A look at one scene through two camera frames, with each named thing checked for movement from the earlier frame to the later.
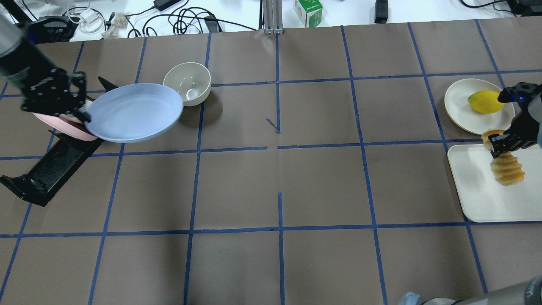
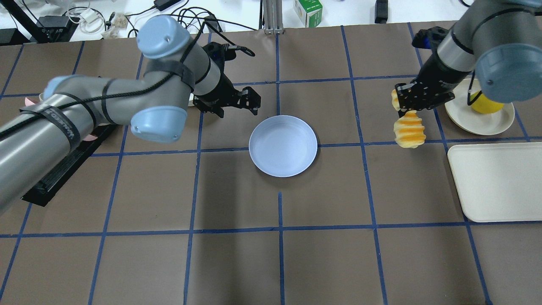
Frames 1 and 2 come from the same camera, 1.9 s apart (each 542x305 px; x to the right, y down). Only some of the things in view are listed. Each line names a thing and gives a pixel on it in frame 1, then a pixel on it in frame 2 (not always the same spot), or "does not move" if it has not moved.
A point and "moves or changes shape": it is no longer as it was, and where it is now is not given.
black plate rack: (62, 157) does not move
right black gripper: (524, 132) -> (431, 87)
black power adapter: (162, 4) does not move
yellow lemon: (485, 101) does not move
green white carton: (311, 12) does not move
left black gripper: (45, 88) -> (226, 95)
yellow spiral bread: (505, 167) -> (408, 130)
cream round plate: (465, 117) does not move
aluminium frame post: (273, 17) does not move
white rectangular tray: (485, 200) does not move
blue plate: (131, 112) moves or changes shape
